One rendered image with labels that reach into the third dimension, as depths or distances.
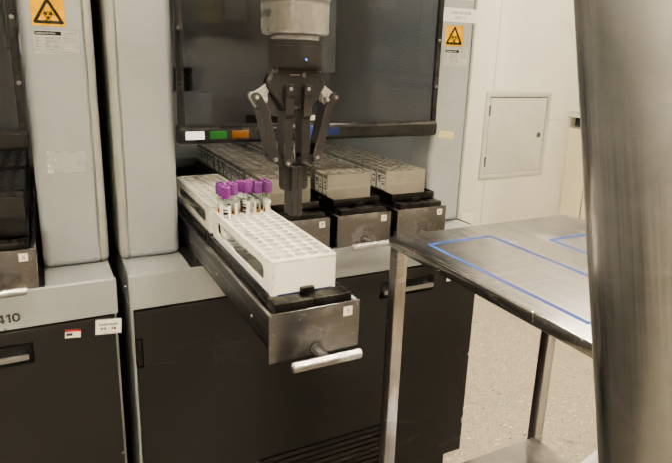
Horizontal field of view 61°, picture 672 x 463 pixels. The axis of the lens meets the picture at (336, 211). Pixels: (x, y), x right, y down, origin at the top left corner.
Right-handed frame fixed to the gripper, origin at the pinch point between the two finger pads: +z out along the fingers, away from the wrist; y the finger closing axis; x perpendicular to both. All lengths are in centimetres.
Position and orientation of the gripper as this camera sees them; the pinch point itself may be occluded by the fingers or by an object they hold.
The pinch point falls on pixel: (293, 189)
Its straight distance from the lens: 80.4
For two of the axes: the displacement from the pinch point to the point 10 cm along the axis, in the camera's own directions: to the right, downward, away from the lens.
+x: 4.5, 2.4, -8.6
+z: -0.3, 9.7, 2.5
